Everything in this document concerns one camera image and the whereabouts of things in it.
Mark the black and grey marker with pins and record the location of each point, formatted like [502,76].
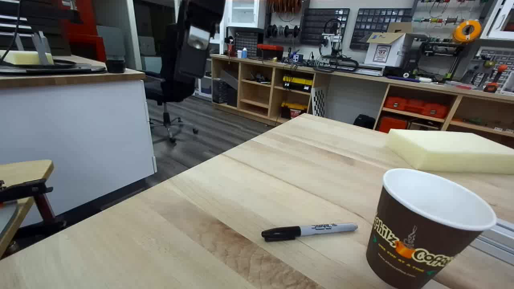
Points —
[322,230]

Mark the small black cup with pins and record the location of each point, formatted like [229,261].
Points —
[115,65]

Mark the brown paper coffee cup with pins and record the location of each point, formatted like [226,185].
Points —
[412,251]

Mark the yellow and black tool case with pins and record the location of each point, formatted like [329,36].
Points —
[298,84]

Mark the wooden workbench shelving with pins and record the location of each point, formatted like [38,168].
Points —
[268,73]

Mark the red toolbox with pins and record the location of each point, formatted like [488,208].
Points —
[269,52]

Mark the small black bag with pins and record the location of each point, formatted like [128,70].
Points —
[366,121]

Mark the black office chair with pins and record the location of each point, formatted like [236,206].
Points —
[183,59]

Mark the black bench tool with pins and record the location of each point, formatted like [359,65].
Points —
[335,51]

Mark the white glass cabinet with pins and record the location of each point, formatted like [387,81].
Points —
[244,14]

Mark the small red storage bin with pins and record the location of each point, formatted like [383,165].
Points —
[393,124]

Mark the black parts bin panel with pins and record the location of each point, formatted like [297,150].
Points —
[324,25]
[380,22]

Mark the white cardboard box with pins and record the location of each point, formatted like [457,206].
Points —
[387,54]

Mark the long red storage bin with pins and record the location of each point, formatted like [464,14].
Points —
[419,107]

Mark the white cabinet with wood top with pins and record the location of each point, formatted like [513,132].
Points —
[81,134]

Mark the pale yellow foam block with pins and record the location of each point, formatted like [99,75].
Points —
[451,153]

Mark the red machine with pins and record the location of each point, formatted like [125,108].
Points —
[81,38]

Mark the orange tape roll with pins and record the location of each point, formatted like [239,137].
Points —
[457,33]

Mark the wooden side bench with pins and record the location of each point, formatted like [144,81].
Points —
[25,173]

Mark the grey monitor stand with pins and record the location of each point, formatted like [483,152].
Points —
[41,44]

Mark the small yellow foam pad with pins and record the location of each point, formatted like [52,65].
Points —
[27,59]

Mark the small dark object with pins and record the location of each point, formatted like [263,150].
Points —
[501,235]

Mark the white framed machine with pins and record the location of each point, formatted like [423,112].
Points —
[504,27]

